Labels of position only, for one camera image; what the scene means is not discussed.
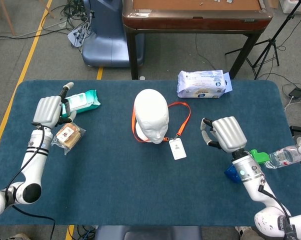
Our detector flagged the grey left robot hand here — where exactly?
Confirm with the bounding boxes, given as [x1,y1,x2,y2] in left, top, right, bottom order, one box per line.
[31,81,78,130]

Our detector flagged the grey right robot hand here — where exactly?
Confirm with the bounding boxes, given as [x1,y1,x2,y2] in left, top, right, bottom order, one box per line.
[200,116,248,154]

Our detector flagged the orange lanyard strap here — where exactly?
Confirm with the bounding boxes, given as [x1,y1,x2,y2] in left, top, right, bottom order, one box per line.
[131,101,192,144]

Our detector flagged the white ID badge holder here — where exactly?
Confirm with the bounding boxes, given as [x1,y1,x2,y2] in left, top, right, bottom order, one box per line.
[168,138,188,161]

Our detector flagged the white foam mannequin head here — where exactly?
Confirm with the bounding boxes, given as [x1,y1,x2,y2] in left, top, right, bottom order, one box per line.
[133,88,170,145]

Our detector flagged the biscuits in clear bag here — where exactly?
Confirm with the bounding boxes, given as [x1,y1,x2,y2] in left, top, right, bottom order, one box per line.
[51,121,87,156]

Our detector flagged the blue toy building block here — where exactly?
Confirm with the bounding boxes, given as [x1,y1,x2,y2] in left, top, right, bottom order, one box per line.
[224,164,242,184]

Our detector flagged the green toy building block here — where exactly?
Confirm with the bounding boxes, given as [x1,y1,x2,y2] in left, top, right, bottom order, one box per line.
[249,148,271,165]

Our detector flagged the green wet wipes pack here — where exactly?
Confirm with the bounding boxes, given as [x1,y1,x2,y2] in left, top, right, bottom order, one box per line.
[61,89,102,116]

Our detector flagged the white blue tissue pack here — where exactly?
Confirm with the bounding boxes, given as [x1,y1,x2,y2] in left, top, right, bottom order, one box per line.
[176,69,233,99]

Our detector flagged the clear plastic water bottle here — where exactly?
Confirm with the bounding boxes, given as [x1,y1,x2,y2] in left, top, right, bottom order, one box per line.
[263,144,301,170]

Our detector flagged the black stand base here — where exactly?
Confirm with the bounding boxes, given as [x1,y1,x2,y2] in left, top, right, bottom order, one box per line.
[289,124,301,137]

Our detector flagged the white power strip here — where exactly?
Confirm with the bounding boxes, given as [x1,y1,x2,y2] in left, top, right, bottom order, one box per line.
[67,26,85,48]

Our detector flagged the black phone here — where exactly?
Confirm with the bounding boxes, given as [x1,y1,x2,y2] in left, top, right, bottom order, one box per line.
[288,87,301,99]

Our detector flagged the white chair wooden legs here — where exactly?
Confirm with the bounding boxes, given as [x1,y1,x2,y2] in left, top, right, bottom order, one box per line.
[0,0,16,36]

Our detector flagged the blue felt table cover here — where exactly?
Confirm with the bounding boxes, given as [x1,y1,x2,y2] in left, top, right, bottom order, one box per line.
[0,79,301,227]

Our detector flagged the person's shoe and trouser leg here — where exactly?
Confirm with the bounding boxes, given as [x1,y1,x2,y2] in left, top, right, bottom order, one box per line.
[234,225,266,240]
[9,232,31,240]

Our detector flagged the light wooden pole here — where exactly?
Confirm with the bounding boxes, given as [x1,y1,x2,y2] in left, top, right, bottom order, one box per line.
[38,0,56,19]

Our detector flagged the black tripod stand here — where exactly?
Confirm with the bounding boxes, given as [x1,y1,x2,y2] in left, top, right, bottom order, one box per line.
[224,0,301,80]

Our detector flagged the brown mahjong table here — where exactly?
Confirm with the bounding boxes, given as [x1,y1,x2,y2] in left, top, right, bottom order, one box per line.
[122,0,274,80]

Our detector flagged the dark blue robot body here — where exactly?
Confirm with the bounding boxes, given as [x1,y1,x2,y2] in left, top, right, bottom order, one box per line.
[94,224,203,240]

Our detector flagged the white storage box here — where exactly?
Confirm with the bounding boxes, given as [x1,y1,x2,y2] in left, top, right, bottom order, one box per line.
[279,0,301,15]

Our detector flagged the tangled floor cable bundle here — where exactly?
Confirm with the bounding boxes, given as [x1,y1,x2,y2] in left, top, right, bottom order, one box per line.
[40,0,95,55]

